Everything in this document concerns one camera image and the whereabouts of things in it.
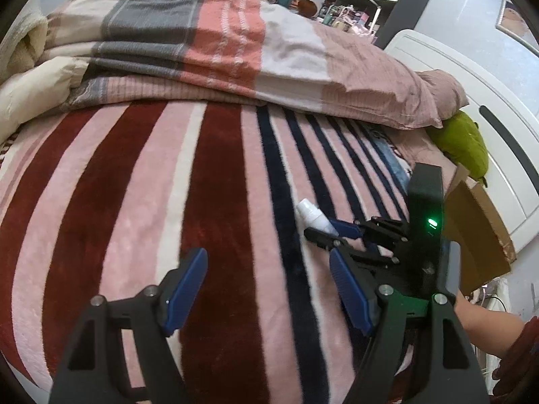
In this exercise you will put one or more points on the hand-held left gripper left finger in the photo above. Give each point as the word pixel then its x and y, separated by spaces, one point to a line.
pixel 185 294

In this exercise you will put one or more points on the cream fleece blanket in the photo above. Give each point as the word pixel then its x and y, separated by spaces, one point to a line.
pixel 25 38

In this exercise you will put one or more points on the pink grey striped quilt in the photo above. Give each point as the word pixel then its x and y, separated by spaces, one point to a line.
pixel 210 42

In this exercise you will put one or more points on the small white bottle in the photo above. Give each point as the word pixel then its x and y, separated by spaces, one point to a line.
pixel 309 214

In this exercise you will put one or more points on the cream padded duvet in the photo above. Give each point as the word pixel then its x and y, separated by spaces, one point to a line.
pixel 33 84

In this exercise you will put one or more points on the pink striped pillow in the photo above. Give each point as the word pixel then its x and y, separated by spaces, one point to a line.
pixel 442 92

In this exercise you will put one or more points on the dark bookshelf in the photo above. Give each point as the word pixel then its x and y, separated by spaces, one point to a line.
pixel 417 4

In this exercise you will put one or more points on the pink printed bed sheet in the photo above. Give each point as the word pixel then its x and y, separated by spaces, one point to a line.
pixel 421 151

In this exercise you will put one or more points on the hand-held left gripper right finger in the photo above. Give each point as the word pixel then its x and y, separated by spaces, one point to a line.
pixel 351 294

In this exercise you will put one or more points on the brown round plush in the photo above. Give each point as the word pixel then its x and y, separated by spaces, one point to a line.
pixel 307 7

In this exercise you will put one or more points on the red pink striped blanket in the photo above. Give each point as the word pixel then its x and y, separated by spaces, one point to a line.
pixel 126 219

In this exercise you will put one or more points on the brown cardboard box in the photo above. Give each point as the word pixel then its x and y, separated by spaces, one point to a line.
pixel 480 235

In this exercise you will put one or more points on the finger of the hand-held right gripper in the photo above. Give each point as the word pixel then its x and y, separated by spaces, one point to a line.
pixel 347 229
pixel 322 237

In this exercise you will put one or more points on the framed wall photo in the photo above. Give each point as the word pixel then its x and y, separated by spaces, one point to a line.
pixel 516 23

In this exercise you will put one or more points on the green plush toy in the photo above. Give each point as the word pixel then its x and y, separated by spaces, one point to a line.
pixel 463 143

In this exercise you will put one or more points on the white bed headboard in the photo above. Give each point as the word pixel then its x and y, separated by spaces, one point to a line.
pixel 484 84

